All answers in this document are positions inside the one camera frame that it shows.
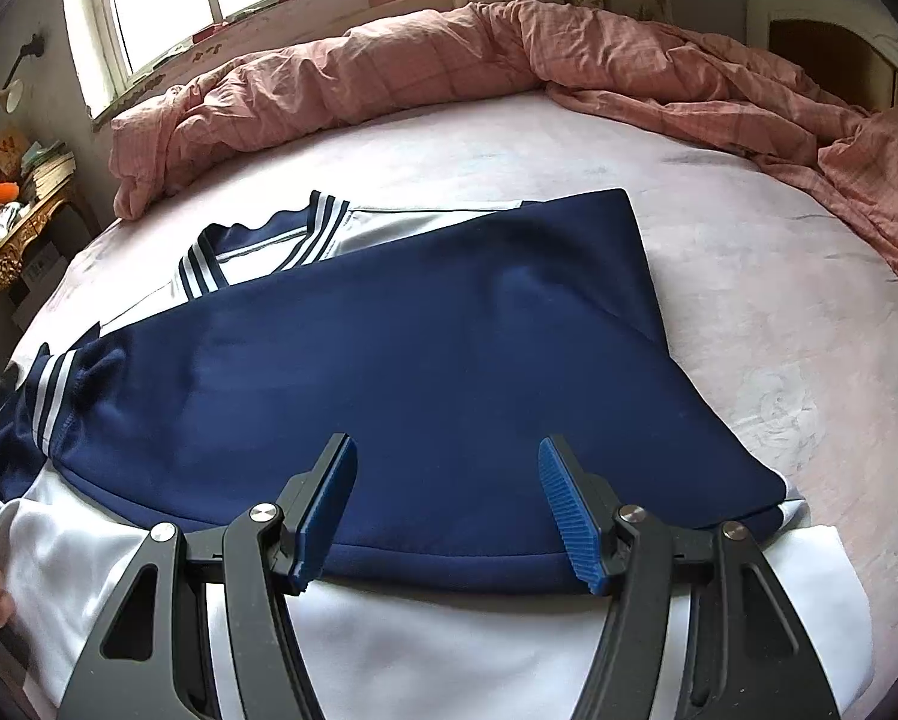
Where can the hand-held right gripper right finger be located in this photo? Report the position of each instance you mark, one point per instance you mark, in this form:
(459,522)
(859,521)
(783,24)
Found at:
(569,517)

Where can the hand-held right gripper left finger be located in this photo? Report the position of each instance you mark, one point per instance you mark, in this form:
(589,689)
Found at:
(329,510)

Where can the white and navy jacket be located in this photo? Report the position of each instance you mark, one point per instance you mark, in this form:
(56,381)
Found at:
(419,352)

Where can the carved wooden desk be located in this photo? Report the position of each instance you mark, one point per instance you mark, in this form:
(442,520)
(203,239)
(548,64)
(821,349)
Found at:
(6,255)

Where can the stack of books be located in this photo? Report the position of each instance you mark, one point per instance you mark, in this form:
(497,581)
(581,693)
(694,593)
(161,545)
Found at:
(47,169)

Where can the pink quilt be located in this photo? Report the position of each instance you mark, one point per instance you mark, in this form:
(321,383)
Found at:
(419,67)

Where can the white framed window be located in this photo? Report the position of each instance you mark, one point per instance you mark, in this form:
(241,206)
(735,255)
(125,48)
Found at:
(164,7)

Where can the wooden headboard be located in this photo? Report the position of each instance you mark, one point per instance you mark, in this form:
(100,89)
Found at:
(838,45)

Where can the pink wall lamp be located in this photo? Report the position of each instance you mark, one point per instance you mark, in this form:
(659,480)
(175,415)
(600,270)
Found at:
(14,90)

